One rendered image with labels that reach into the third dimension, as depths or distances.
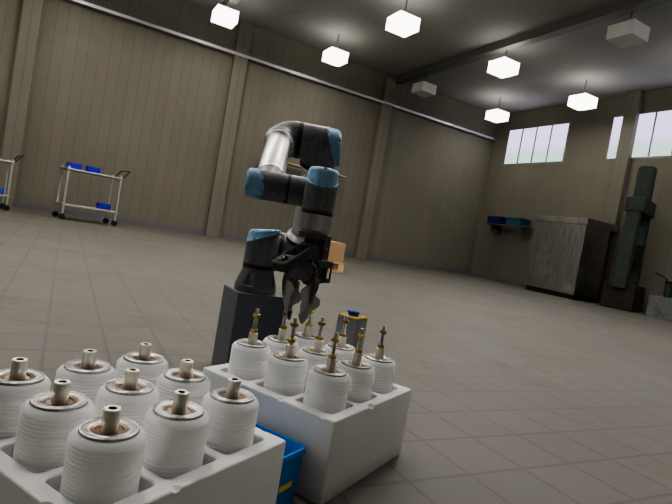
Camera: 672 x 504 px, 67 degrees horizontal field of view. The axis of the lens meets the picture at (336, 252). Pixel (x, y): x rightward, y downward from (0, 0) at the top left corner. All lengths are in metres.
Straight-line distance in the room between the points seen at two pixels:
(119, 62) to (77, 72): 0.82
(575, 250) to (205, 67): 8.99
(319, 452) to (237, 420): 0.28
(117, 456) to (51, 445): 0.13
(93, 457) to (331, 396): 0.55
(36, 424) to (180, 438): 0.19
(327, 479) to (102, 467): 0.54
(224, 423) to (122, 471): 0.21
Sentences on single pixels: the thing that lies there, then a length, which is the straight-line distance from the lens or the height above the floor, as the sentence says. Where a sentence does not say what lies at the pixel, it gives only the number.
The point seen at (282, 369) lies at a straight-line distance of 1.18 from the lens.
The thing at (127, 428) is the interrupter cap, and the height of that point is 0.25.
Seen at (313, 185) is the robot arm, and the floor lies 0.66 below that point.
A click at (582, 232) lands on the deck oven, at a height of 1.46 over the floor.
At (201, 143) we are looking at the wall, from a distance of 11.82.
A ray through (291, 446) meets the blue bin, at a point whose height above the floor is 0.11.
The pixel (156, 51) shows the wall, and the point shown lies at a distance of 11.95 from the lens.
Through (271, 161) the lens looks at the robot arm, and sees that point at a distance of 1.35.
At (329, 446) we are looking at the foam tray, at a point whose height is 0.13.
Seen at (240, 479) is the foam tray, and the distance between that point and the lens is 0.89.
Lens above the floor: 0.56
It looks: 2 degrees down
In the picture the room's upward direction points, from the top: 10 degrees clockwise
